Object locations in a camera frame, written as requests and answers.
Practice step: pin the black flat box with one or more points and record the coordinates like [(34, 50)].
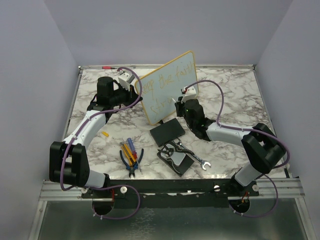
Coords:
[(167, 132)]

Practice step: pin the blue handled pliers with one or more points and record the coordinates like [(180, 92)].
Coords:
[(131, 168)]

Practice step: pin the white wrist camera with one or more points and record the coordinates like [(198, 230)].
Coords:
[(125, 79), (188, 93)]

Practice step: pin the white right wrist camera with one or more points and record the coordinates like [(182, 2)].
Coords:
[(188, 93)]

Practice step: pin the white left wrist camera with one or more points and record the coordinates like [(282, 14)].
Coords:
[(125, 79)]

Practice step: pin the blue red screwdriver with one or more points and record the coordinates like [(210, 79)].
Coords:
[(134, 153)]

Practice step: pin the silver combination wrench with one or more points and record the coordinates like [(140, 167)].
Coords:
[(203, 163)]

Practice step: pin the yellow marker cap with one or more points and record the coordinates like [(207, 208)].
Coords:
[(105, 134)]

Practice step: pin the red black marker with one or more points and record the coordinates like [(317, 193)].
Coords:
[(108, 68)]

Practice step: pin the black front mounting rail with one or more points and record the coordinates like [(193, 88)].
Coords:
[(171, 193)]

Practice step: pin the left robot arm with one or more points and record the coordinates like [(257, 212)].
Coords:
[(68, 160)]

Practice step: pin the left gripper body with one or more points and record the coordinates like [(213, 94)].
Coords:
[(126, 95)]

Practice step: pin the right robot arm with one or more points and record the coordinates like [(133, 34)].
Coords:
[(263, 149)]

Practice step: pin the black grey wire stripper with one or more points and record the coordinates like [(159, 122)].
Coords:
[(173, 153)]

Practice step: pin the yellow utility knife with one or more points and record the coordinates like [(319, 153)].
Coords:
[(127, 152)]

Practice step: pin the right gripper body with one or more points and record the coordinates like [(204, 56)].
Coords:
[(181, 106)]

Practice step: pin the yellow framed whiteboard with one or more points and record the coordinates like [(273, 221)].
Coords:
[(163, 85)]

